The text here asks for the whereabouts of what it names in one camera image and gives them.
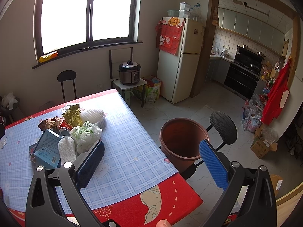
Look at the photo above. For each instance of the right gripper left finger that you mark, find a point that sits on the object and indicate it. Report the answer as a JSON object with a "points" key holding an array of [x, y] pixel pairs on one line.
{"points": [[87, 163]]}

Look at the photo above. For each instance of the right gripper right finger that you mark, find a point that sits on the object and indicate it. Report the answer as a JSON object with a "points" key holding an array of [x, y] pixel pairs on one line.
{"points": [[214, 165]]}

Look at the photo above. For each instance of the white green plastic bag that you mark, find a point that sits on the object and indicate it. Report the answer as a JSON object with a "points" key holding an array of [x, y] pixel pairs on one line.
{"points": [[85, 136]]}

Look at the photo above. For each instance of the blue cardboard box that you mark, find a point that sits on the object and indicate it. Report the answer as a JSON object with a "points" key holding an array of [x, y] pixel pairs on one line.
{"points": [[45, 152]]}

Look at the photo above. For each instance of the red soda can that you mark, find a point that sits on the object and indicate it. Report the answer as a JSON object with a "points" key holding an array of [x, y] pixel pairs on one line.
{"points": [[64, 128]]}

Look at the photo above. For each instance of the large white foam net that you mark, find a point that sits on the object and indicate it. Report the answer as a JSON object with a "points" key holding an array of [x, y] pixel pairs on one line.
{"points": [[92, 115]]}

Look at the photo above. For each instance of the gold foil wrapper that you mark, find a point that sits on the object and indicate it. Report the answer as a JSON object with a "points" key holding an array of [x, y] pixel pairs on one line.
{"points": [[72, 115]]}

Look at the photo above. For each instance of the brown plastic trash bucket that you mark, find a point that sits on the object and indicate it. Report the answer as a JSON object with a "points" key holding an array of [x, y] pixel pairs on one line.
{"points": [[180, 139]]}

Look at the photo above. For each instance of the black kitchen stove unit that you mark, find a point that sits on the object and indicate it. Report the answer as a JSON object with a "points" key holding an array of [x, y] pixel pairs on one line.
{"points": [[244, 73]]}

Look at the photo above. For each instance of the black round-back chair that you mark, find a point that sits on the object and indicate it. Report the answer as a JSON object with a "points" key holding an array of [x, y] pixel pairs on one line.
{"points": [[227, 131]]}

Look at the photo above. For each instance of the cardboard box on floor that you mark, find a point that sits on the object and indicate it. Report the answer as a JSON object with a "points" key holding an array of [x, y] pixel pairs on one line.
{"points": [[265, 139]]}

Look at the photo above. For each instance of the blue plaid tablecloth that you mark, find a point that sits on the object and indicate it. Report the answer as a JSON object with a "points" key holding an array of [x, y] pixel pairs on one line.
{"points": [[134, 185]]}

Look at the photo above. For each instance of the brown crumpled snack bag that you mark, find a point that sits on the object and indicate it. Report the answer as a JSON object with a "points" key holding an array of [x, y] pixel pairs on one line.
{"points": [[51, 123]]}

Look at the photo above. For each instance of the plastic bags on floor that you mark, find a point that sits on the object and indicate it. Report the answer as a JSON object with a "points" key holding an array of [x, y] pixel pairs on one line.
{"points": [[252, 112]]}

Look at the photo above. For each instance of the red hanging apron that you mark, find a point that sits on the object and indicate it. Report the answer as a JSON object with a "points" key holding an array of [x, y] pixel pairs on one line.
{"points": [[272, 108]]}

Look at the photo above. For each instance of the black stool by window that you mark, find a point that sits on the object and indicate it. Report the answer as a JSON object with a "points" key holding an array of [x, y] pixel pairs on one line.
{"points": [[65, 76]]}

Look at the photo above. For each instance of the green printed shopping bag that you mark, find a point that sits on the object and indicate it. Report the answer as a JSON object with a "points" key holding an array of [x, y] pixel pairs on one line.
{"points": [[152, 90]]}

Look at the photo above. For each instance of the cream refrigerator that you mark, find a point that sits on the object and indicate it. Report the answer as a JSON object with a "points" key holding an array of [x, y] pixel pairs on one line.
{"points": [[177, 72]]}

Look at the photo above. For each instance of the electric pressure cooker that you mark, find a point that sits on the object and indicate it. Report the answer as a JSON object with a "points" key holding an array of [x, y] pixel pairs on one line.
{"points": [[129, 72]]}

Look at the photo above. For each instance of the orange bag on windowsill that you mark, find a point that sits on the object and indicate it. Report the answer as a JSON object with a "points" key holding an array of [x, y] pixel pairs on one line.
{"points": [[48, 57]]}

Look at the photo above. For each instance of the red fridge cover cloth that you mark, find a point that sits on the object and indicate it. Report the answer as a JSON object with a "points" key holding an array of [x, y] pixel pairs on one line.
{"points": [[169, 31]]}

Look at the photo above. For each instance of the window with black frame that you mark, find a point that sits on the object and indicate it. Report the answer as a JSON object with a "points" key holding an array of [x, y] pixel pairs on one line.
{"points": [[74, 26]]}

